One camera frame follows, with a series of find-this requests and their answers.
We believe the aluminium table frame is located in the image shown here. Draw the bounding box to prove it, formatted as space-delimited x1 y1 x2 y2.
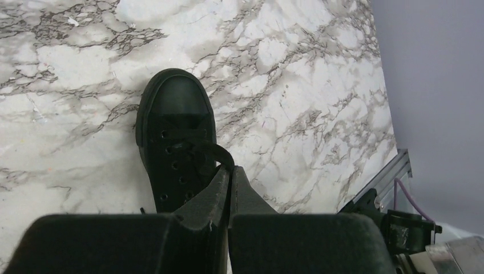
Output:
340 149 412 212

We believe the black canvas sneaker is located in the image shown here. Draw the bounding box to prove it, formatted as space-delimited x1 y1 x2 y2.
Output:
135 68 216 213

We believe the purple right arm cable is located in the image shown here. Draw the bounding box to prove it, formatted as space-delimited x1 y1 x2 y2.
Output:
393 178 435 224

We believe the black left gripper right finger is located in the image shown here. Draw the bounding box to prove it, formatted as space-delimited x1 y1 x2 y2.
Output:
229 166 277 227

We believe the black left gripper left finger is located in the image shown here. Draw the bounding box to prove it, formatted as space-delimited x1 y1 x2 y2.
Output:
175 166 230 273

